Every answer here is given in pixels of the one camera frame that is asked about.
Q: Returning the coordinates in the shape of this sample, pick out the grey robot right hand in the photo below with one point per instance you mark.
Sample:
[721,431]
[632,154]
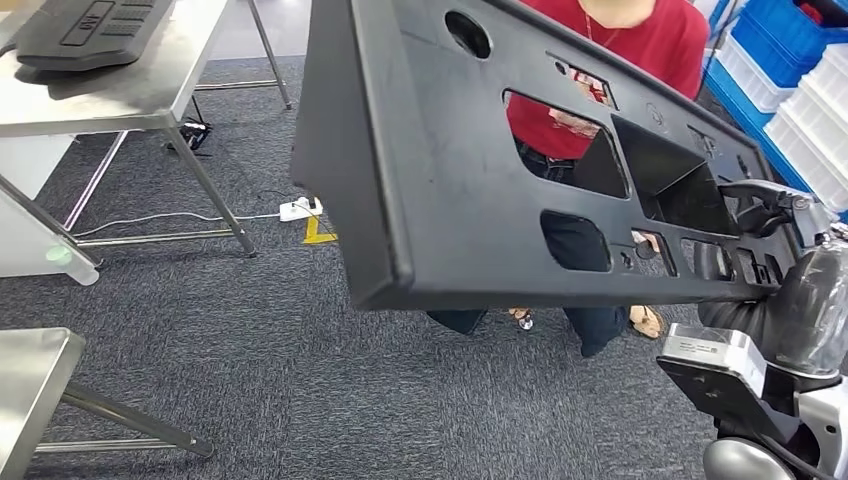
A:
[815,311]

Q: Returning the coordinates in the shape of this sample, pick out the person's left hand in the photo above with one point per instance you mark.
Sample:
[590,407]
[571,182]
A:
[646,240]

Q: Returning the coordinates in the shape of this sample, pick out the black plastic panel part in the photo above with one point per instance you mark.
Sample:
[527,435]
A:
[430,166]

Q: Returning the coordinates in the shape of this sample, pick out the blue wheeled shelf rack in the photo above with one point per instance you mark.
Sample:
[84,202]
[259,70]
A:
[742,106]

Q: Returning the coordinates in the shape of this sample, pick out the black rounded slab part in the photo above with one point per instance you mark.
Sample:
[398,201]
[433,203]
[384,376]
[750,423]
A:
[93,33]

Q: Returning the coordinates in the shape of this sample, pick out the tan sandal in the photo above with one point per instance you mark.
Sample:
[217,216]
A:
[519,312]
[646,323]

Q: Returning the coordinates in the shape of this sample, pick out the white plastic tray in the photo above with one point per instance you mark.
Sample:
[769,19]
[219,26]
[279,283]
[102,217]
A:
[802,156]
[818,126]
[831,73]

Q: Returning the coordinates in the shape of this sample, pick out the white plastic crate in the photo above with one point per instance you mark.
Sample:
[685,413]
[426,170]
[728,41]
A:
[748,79]

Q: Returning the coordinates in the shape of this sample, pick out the person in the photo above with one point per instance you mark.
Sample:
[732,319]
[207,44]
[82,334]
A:
[662,40]

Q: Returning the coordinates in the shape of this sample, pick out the blue plastic crate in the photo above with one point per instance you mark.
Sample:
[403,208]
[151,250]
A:
[775,40]

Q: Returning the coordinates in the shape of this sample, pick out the white power strip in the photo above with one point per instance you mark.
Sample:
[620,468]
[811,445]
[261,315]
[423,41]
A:
[298,210]

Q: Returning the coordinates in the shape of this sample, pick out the small black floor device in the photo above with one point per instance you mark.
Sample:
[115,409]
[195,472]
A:
[189,136]

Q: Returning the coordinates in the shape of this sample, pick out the white cabinet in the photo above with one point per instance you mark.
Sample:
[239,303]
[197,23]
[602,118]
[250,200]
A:
[26,232]

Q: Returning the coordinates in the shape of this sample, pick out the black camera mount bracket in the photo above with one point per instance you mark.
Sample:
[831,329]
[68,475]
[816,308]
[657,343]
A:
[715,397]

